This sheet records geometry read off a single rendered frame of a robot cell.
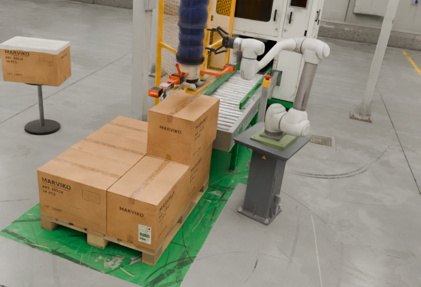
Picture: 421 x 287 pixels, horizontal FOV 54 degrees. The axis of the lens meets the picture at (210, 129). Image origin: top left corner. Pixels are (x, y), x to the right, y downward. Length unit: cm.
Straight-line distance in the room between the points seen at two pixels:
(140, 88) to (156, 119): 164
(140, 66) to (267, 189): 215
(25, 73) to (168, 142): 209
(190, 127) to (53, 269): 142
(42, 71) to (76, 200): 194
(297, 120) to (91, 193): 164
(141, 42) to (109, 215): 226
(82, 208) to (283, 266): 159
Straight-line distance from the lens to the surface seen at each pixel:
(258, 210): 381
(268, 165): 355
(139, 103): 504
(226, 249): 347
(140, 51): 484
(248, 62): 295
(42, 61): 480
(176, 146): 338
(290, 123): 332
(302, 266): 349
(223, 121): 433
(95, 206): 322
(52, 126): 527
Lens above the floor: 225
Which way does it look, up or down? 25 degrees down
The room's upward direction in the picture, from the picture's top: 6 degrees clockwise
